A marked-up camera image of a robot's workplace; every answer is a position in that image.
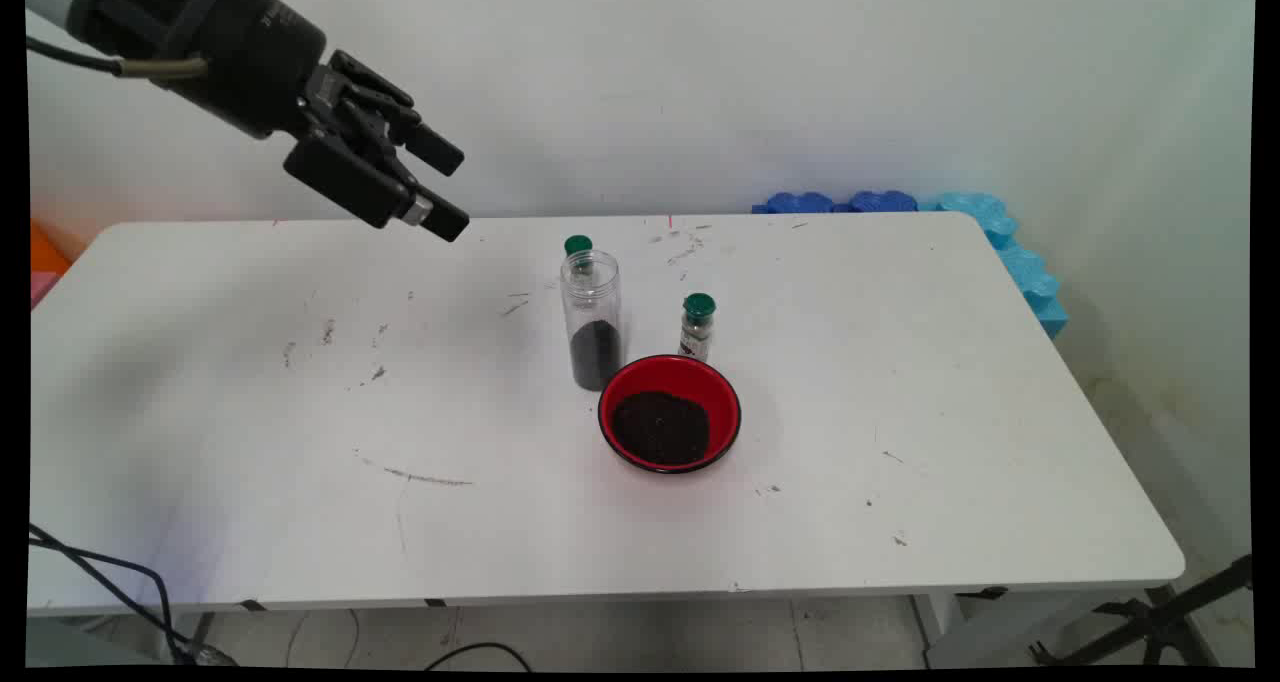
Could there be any light blue foam mat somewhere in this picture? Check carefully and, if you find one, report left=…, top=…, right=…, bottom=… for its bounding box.
left=920, top=192, right=1069, bottom=341

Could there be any black tripod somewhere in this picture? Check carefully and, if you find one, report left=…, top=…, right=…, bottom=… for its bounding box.
left=1030, top=554, right=1253, bottom=668

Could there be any black looped floor cable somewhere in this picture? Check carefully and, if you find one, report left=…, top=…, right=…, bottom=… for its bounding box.
left=425, top=642, right=531, bottom=673

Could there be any red bowl with black seeds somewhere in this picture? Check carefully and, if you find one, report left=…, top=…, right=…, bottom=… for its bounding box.
left=598, top=354, right=743, bottom=475

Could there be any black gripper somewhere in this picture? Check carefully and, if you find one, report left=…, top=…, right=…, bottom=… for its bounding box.
left=68, top=0, right=472, bottom=244

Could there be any orange block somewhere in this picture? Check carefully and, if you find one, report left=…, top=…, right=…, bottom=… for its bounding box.
left=30, top=220, right=73, bottom=275

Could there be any small green-capped spice bottle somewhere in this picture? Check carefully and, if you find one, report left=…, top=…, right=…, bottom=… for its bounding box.
left=678, top=293, right=717, bottom=365

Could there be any clear plastic jar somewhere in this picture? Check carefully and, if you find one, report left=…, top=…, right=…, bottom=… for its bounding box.
left=560, top=250, right=623, bottom=393

